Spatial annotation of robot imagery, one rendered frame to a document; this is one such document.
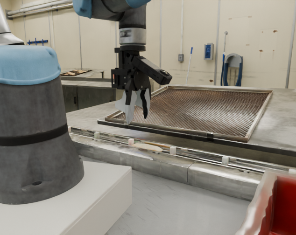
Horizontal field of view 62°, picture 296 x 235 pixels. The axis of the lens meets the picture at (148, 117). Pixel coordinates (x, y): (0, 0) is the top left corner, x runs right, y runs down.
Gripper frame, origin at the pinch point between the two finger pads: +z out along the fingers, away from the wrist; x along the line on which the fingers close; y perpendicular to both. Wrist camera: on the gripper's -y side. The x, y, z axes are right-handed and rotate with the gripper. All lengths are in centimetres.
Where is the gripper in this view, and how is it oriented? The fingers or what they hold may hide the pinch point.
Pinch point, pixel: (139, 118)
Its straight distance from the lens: 70.6
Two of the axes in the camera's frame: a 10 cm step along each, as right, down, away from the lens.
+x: -5.3, 1.7, -8.3
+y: -8.4, -1.1, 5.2
